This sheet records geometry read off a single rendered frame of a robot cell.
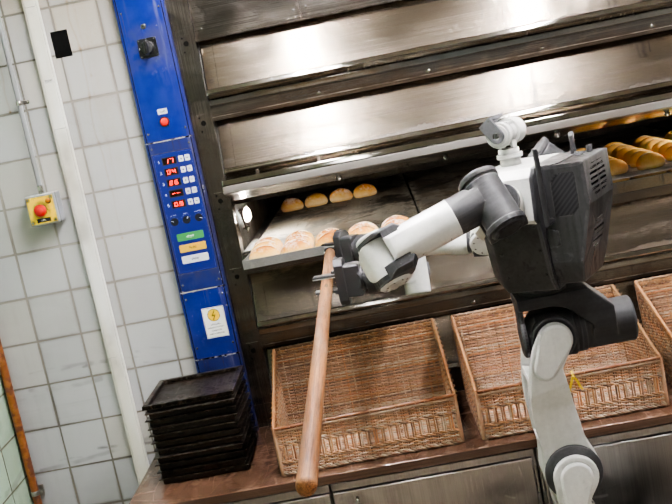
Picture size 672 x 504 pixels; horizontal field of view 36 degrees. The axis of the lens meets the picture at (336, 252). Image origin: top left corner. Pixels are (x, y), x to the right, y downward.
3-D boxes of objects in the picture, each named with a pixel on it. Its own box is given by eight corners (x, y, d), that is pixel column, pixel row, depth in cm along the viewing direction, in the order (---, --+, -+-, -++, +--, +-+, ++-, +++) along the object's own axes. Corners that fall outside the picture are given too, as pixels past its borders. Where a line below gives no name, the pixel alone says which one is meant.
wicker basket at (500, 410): (461, 392, 350) (447, 314, 346) (627, 361, 348) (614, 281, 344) (481, 442, 302) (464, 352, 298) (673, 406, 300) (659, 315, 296)
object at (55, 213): (37, 224, 346) (30, 195, 345) (66, 219, 346) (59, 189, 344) (30, 228, 339) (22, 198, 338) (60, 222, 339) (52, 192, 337)
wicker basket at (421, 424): (286, 425, 353) (269, 347, 349) (449, 393, 352) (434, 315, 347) (279, 479, 305) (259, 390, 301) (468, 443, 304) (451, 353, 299)
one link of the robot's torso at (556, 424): (594, 473, 274) (569, 303, 266) (609, 500, 257) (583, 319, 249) (537, 482, 275) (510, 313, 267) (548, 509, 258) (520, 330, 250)
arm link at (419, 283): (384, 297, 258) (429, 290, 256) (377, 255, 259) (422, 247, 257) (390, 299, 269) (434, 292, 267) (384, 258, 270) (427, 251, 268)
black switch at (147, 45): (140, 59, 333) (133, 25, 332) (159, 55, 333) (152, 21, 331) (138, 59, 330) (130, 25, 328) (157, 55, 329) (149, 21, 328)
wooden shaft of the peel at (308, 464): (319, 497, 140) (314, 477, 139) (297, 501, 140) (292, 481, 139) (336, 256, 308) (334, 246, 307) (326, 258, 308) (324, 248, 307)
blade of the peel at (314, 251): (420, 235, 315) (418, 226, 315) (243, 270, 318) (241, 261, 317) (413, 217, 351) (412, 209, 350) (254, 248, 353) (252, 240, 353)
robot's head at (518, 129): (530, 149, 256) (523, 114, 254) (515, 156, 247) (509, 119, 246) (505, 153, 259) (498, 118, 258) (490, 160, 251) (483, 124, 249)
